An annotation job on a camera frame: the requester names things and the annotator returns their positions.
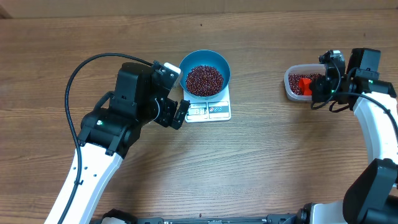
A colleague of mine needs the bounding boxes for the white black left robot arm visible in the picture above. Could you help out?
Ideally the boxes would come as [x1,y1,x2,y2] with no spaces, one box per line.
[45,62,189,223]

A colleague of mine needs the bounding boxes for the red scoop blue handle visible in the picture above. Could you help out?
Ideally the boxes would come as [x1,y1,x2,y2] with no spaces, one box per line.
[298,78,312,96]

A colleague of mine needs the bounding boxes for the blue bowl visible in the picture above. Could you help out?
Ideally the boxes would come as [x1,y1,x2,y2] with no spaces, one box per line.
[180,50,231,98]

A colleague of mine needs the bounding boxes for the red beans pile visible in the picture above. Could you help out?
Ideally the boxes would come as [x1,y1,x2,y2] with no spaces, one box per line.
[288,73,322,96]

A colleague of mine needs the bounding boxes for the red beans in bowl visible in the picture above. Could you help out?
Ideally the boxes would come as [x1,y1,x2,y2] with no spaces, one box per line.
[185,65,224,96]

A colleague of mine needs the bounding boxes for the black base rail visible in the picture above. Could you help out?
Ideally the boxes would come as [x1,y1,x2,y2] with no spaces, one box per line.
[90,202,312,224]

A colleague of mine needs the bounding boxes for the clear plastic container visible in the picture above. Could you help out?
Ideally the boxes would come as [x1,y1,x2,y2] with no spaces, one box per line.
[284,63,326,102]

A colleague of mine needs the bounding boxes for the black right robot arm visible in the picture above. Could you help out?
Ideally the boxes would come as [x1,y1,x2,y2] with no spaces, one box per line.
[294,48,397,224]

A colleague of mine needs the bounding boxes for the white kitchen scale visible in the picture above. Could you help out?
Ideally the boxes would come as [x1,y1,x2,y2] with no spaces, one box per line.
[183,85,232,123]

